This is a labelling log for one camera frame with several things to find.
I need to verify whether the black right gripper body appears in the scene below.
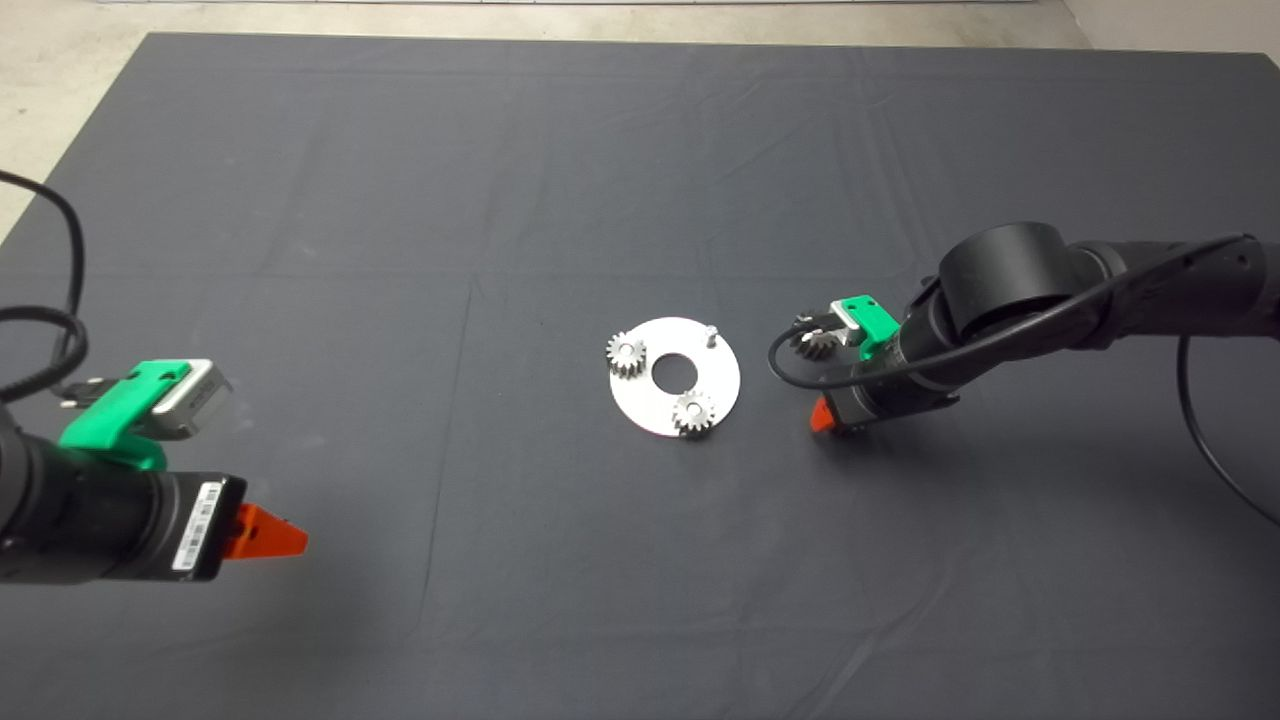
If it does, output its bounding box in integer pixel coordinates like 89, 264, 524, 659
820, 368, 961, 434

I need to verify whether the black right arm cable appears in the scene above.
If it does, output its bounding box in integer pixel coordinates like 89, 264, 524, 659
767, 233, 1280, 528

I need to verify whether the green left camera mount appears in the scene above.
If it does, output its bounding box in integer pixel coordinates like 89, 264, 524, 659
58, 360, 196, 473

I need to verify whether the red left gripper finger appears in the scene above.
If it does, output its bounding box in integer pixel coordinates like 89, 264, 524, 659
224, 503, 310, 562

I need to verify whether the green right camera mount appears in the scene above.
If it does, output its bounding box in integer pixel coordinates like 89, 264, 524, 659
838, 295, 901, 361

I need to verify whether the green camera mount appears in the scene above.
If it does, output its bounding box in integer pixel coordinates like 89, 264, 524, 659
58, 360, 196, 473
838, 295, 901, 361

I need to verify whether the dark grey table cloth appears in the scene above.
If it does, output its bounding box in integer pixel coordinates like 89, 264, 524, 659
0, 32, 1280, 720

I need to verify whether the small steel gear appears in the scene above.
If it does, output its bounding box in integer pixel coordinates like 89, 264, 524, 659
671, 390, 717, 439
605, 332, 649, 381

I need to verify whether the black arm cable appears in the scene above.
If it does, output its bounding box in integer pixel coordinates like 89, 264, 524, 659
0, 168, 106, 411
767, 233, 1280, 528

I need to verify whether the silver left camera box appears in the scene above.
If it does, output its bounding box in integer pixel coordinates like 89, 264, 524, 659
150, 360, 234, 441

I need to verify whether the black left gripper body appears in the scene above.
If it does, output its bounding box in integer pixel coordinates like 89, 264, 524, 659
140, 470, 248, 586

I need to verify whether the large steel gear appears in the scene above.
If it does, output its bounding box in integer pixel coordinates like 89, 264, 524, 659
790, 313, 843, 362

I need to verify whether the round metal plate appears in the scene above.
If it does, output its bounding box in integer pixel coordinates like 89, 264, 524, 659
608, 317, 742, 438

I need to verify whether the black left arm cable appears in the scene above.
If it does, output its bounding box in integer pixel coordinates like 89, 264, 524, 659
0, 168, 106, 411

